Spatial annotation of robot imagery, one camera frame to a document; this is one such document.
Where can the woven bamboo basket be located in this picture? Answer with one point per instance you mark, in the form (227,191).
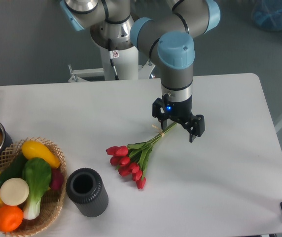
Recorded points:
(52,201)

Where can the orange fruit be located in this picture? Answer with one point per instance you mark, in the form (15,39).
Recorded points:
(11,218)

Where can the red tulip bouquet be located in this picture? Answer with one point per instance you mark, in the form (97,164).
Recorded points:
(132,159)

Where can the blue plastic bag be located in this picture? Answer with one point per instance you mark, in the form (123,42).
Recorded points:
(267,15)

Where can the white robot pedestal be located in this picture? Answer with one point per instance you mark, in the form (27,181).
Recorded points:
(116,65)

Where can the white round bun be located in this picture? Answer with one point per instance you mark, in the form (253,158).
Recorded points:
(14,191)

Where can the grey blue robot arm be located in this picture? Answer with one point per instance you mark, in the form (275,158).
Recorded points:
(168,44)

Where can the purple red radish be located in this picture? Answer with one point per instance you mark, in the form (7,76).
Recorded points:
(57,179)

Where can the dark grey ribbed vase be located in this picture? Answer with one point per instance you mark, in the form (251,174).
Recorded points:
(86,190)

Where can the dark green cucumber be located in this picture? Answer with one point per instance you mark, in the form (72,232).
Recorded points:
(14,170)

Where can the yellow squash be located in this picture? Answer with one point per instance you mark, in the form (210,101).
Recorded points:
(33,149)

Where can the green bok choy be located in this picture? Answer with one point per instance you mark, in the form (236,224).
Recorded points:
(37,174)

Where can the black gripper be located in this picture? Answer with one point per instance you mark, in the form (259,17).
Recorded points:
(180,112)

